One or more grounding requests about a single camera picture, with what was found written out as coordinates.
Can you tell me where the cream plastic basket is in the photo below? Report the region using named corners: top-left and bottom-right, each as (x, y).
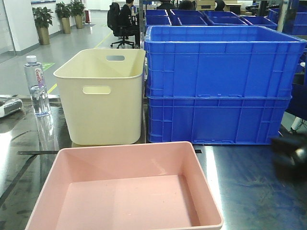
top-left (54, 49), bottom-right (145, 145)

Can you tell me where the seated person in black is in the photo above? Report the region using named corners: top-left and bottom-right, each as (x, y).
top-left (118, 0), bottom-right (140, 47)

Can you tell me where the white device on table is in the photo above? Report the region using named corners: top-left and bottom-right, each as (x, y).
top-left (0, 97), bottom-right (23, 118)

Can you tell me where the upper large blue crate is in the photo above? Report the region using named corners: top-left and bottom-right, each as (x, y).
top-left (145, 26), bottom-right (307, 97)

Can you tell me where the clear water bottle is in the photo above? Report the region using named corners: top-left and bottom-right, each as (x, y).
top-left (24, 55), bottom-right (51, 117)

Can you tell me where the potted plant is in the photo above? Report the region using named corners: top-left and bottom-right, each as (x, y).
top-left (55, 2), bottom-right (71, 34)
top-left (70, 0), bottom-right (85, 29)
top-left (32, 7), bottom-right (53, 45)

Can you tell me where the lower large blue crate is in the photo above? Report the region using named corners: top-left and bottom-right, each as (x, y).
top-left (147, 96), bottom-right (291, 145)

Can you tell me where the potted plant right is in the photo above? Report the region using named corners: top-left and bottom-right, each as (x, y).
top-left (70, 0), bottom-right (85, 29)

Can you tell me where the pink plastic bin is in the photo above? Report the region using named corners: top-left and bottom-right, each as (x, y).
top-left (26, 141), bottom-right (224, 230)

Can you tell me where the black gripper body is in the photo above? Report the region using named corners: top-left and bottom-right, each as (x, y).
top-left (271, 136), bottom-right (307, 182)

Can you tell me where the potted plant left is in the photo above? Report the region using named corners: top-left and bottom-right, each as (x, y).
top-left (32, 7), bottom-right (53, 45)

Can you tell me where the potted plant middle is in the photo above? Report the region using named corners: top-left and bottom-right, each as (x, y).
top-left (55, 2), bottom-right (71, 34)

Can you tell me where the black office chair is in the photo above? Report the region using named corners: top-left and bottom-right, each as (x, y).
top-left (107, 2), bottom-right (135, 49)

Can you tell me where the large blue crate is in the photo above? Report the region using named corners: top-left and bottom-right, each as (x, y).
top-left (145, 26), bottom-right (307, 97)
top-left (147, 96), bottom-right (291, 145)

